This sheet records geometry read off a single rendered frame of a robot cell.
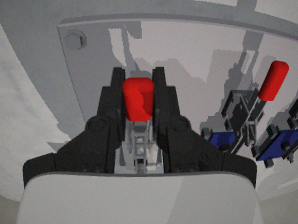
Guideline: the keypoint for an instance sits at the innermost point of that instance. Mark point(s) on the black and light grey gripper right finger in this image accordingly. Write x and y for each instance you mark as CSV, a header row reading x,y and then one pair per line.
x,y
183,149

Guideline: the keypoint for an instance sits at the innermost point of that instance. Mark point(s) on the blue rectangular block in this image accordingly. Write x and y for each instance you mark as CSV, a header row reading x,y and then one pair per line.
x,y
271,148
220,136

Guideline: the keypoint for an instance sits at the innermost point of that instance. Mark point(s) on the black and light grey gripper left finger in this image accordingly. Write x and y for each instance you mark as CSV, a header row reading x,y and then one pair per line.
x,y
88,152

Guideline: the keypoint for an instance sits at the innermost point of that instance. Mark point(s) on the grey fixture plate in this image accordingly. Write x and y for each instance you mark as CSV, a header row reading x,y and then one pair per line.
x,y
203,57

